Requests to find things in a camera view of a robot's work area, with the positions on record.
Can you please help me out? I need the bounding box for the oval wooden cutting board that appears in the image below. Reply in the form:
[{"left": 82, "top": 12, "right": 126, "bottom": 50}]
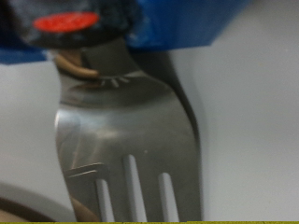
[{"left": 0, "top": 195, "right": 54, "bottom": 223}]

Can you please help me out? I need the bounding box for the silver toaster oven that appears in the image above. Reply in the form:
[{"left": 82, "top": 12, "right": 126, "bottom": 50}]
[{"left": 0, "top": 0, "right": 299, "bottom": 223}]

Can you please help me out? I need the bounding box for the metal spatula with blue block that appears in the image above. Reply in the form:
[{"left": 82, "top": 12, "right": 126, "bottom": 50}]
[{"left": 0, "top": 0, "right": 250, "bottom": 223}]

